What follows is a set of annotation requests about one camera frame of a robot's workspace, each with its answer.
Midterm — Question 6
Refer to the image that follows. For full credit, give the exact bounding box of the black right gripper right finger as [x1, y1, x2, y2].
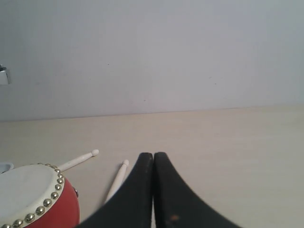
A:
[153, 152, 239, 228]

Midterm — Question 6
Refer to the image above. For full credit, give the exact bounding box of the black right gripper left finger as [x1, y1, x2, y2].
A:
[80, 152, 153, 228]

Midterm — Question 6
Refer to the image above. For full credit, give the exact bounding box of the white wooden drumstick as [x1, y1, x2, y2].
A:
[58, 149, 99, 171]
[104, 160, 129, 203]

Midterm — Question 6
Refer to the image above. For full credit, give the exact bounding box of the small red drum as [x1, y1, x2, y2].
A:
[0, 164, 80, 228]

